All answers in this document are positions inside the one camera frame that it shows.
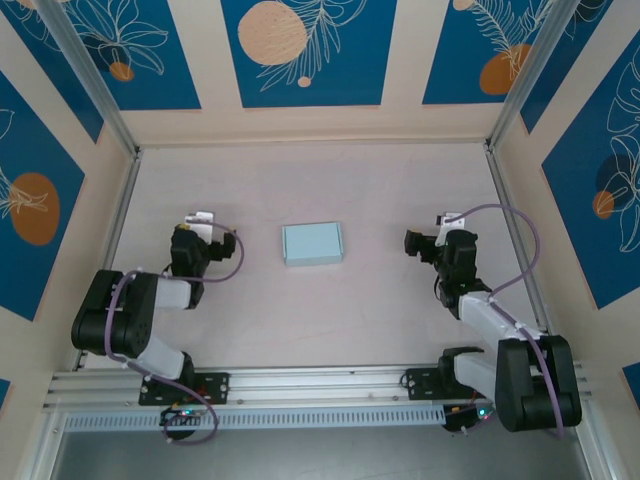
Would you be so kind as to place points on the light blue paper box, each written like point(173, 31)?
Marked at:
point(312, 245)

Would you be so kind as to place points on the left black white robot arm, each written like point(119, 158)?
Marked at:
point(125, 320)

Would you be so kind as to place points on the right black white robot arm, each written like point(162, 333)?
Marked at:
point(530, 385)

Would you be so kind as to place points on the blue panel with peach circle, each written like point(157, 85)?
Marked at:
point(350, 75)

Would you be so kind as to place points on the grey metal sheet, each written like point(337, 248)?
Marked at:
point(320, 455)

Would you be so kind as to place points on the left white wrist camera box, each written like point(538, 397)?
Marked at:
point(200, 221)

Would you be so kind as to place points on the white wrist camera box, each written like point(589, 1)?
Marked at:
point(200, 221)
point(445, 220)

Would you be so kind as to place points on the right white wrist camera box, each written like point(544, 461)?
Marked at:
point(445, 220)

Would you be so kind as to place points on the aluminium table edge rail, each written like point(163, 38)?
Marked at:
point(109, 260)
point(499, 170)

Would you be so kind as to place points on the blue floral wall panel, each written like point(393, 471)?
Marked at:
point(575, 225)
point(4, 395)
point(30, 150)
point(450, 60)
point(560, 60)
point(632, 382)
point(165, 75)
point(55, 65)

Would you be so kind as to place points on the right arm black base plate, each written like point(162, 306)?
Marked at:
point(420, 382)

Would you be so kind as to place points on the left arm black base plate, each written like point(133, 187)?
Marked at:
point(220, 387)

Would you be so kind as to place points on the aluminium frame post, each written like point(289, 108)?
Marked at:
point(530, 65)
point(90, 75)

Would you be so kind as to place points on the aluminium mounting rail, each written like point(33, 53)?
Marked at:
point(320, 382)

